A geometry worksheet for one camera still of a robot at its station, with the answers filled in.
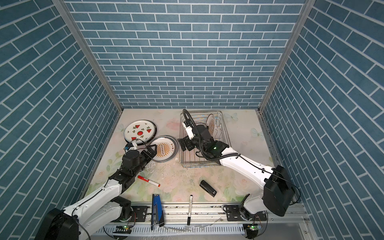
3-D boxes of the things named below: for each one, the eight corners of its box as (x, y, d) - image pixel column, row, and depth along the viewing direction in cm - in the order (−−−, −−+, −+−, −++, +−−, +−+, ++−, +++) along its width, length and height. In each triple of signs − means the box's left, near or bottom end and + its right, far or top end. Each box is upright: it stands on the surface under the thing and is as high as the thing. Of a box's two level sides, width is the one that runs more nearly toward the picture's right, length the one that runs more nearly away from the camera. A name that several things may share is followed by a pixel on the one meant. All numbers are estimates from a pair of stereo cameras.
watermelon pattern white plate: (122, 142, 102) (120, 140, 100) (130, 122, 114) (129, 120, 111) (153, 142, 102) (152, 140, 100) (157, 122, 114) (157, 120, 112)
